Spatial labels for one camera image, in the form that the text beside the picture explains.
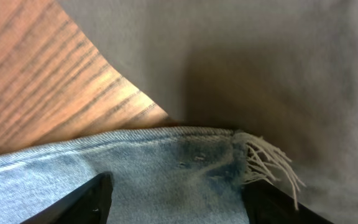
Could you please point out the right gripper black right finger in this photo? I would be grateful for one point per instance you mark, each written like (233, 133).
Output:
(266, 204)

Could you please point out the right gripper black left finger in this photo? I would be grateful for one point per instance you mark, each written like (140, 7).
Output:
(89, 203)

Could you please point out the light blue denim jeans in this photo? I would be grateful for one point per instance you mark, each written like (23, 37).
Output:
(163, 175)

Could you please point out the grey folded shirt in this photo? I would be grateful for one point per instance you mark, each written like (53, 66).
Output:
(285, 70)

